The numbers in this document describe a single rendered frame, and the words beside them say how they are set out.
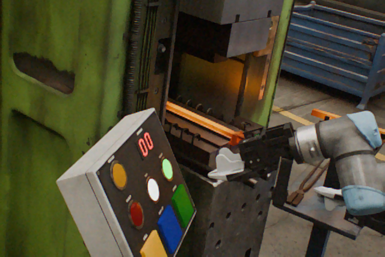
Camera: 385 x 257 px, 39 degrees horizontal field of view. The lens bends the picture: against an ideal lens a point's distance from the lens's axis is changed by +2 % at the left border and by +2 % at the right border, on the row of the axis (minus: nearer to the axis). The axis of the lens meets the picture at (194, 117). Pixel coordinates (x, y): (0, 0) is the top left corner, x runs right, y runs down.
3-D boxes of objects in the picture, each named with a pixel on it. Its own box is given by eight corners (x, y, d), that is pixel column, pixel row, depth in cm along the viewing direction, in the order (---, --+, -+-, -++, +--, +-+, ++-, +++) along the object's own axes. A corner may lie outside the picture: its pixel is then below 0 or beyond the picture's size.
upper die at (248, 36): (265, 49, 161) (272, 17, 157) (226, 58, 146) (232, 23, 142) (162, 14, 183) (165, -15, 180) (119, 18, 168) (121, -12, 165)
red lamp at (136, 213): (148, 222, 105) (151, 204, 103) (132, 232, 101) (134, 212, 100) (138, 216, 106) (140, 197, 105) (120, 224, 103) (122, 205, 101)
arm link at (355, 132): (381, 144, 101) (369, 102, 104) (322, 158, 105) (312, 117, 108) (385, 154, 108) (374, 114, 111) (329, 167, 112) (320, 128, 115)
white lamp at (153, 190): (164, 198, 114) (166, 180, 112) (149, 206, 110) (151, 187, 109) (153, 192, 116) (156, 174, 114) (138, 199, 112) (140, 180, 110)
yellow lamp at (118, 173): (132, 185, 103) (135, 164, 101) (113, 192, 99) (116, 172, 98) (121, 178, 104) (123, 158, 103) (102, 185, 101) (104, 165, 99)
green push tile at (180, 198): (194, 210, 127) (183, 182, 126) (185, 227, 121) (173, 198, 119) (187, 212, 128) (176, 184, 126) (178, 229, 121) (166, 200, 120)
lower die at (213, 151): (244, 154, 174) (249, 130, 171) (206, 172, 159) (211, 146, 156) (151, 110, 197) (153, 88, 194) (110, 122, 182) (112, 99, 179)
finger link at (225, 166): (201, 156, 118) (240, 145, 115) (210, 180, 119) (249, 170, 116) (197, 162, 115) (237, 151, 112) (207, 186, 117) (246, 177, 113)
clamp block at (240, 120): (264, 144, 183) (267, 127, 181) (250, 151, 177) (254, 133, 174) (236, 132, 190) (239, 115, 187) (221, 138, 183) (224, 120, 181)
